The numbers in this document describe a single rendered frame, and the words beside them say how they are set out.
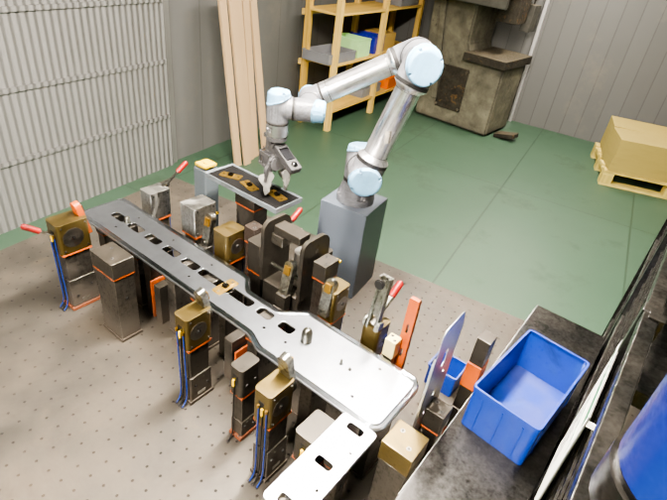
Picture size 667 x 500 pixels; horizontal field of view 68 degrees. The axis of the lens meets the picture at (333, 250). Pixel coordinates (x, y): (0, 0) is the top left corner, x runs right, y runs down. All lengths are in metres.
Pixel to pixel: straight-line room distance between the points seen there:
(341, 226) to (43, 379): 1.14
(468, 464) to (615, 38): 6.49
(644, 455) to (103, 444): 1.50
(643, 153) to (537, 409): 4.86
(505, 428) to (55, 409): 1.27
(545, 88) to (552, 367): 6.21
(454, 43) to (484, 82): 0.62
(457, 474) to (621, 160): 5.12
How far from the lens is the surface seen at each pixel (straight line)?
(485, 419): 1.26
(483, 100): 6.55
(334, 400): 1.32
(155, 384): 1.76
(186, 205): 1.84
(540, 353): 1.47
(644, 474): 0.26
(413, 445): 1.20
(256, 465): 1.51
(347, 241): 1.97
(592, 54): 7.35
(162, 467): 1.57
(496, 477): 1.26
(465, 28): 6.60
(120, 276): 1.75
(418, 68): 1.63
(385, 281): 1.37
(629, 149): 6.03
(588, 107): 7.45
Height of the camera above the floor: 2.00
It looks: 33 degrees down
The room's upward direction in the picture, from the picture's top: 8 degrees clockwise
